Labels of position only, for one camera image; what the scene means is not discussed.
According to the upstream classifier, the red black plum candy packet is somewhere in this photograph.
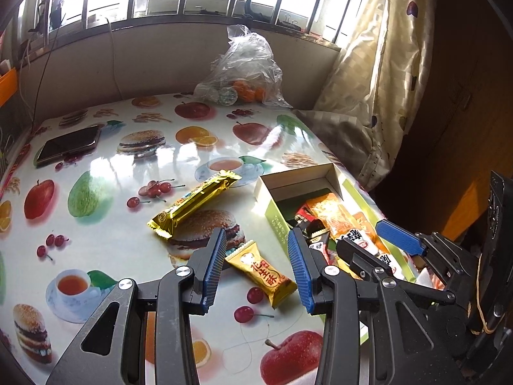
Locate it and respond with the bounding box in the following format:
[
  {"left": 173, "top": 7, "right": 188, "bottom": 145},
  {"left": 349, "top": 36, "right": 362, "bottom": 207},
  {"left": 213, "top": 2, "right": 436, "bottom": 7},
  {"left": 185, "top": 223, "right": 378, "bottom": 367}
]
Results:
[{"left": 294, "top": 205, "right": 315, "bottom": 233}]

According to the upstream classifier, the gold long snack bar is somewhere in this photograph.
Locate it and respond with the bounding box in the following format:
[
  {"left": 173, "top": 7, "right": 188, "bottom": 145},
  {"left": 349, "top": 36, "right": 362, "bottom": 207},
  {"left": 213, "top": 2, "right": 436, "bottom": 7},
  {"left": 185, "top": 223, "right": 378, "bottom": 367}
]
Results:
[{"left": 147, "top": 169, "right": 242, "bottom": 239}]

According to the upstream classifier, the yellow peanut crisp packet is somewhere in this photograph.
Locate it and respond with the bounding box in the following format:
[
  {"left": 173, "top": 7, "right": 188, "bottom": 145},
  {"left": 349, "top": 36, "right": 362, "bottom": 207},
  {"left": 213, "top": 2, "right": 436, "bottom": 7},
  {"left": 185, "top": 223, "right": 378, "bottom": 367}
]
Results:
[{"left": 225, "top": 240, "right": 297, "bottom": 309}]

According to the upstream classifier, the orange white snack pouch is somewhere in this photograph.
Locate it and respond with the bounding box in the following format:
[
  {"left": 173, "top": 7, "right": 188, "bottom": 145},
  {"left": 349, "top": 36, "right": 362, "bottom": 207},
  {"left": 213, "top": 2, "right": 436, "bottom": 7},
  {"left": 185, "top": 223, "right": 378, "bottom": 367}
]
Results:
[{"left": 342, "top": 228, "right": 406, "bottom": 281}]

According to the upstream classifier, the black small snack packet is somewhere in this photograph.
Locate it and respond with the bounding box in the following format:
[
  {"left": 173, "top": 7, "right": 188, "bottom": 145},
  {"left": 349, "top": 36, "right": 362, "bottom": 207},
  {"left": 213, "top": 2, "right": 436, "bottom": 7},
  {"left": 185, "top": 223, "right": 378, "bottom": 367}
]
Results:
[{"left": 303, "top": 219, "right": 331, "bottom": 248}]

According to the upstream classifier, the green white cardboard box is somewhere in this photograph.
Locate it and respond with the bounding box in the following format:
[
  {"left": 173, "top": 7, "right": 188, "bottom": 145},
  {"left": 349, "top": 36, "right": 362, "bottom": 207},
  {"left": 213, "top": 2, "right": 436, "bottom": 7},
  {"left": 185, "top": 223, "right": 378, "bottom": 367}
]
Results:
[{"left": 255, "top": 164, "right": 419, "bottom": 282}]

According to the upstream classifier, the cream patterned curtain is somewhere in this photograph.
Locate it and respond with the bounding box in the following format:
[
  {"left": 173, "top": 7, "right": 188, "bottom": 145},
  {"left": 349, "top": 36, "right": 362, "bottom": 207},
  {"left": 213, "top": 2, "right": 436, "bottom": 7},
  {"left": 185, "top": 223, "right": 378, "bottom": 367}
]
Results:
[{"left": 297, "top": 0, "right": 436, "bottom": 190}]

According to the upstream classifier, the black smartphone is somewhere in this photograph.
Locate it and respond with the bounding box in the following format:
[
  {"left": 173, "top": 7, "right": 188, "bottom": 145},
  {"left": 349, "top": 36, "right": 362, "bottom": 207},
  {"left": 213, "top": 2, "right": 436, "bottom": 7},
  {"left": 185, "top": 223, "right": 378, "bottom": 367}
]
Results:
[{"left": 35, "top": 124, "right": 102, "bottom": 168}]

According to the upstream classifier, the clear plastic bag with items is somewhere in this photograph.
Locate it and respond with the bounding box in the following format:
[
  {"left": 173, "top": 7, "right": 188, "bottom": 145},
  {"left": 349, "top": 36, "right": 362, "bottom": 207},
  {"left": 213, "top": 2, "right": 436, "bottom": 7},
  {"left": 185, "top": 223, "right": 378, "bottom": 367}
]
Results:
[{"left": 193, "top": 24, "right": 290, "bottom": 109}]

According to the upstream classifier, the black cable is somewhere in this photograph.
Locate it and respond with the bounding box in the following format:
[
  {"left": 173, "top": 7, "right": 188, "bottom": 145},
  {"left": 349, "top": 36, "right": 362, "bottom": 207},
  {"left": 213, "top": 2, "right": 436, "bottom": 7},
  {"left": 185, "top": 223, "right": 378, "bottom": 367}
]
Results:
[{"left": 29, "top": 0, "right": 65, "bottom": 130}]

